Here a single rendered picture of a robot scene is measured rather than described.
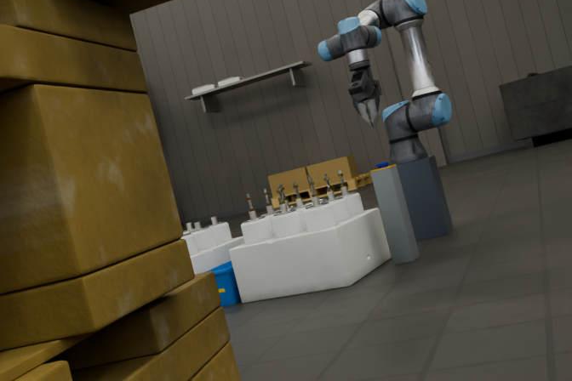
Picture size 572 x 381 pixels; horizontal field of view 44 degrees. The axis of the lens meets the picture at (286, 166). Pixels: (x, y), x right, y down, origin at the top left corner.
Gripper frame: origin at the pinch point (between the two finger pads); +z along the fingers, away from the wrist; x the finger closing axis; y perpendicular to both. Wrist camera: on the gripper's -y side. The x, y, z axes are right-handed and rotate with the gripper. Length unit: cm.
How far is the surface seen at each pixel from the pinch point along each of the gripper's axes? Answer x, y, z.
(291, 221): 25.6, -22.7, 23.9
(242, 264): 45, -27, 34
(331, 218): 12.8, -20.9, 25.9
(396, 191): -3.5, -3.4, 23.1
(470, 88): 103, 644, -35
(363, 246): 9.5, -10.0, 37.4
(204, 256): 64, -19, 30
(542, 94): 14, 551, -4
